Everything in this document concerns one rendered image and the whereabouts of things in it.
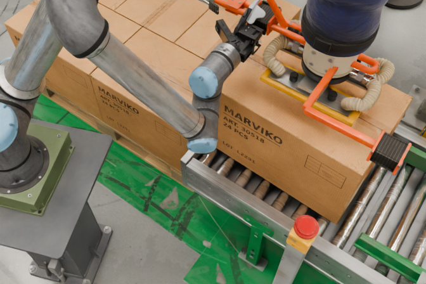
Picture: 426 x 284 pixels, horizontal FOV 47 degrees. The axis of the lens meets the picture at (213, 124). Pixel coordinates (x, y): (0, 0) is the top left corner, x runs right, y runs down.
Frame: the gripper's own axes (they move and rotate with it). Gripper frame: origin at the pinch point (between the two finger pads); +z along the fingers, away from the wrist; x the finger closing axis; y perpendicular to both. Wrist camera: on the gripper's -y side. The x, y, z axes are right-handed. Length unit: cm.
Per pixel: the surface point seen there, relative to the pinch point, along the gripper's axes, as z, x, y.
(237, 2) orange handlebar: -0.6, 1.4, -7.5
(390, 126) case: 2, -25, 55
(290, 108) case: -10.4, -24.6, 22.2
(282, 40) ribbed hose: -2.3, -4.2, 11.6
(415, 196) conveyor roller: 9, -65, 76
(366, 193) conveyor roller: -1, -65, 59
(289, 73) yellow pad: -8.2, -10.5, 18.6
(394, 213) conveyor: 0, -71, 72
